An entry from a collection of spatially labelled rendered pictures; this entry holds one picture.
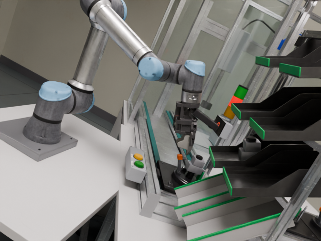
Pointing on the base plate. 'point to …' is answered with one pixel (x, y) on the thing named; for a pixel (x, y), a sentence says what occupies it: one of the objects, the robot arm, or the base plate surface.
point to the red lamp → (235, 100)
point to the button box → (131, 172)
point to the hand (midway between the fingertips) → (188, 151)
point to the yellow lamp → (229, 113)
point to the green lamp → (240, 93)
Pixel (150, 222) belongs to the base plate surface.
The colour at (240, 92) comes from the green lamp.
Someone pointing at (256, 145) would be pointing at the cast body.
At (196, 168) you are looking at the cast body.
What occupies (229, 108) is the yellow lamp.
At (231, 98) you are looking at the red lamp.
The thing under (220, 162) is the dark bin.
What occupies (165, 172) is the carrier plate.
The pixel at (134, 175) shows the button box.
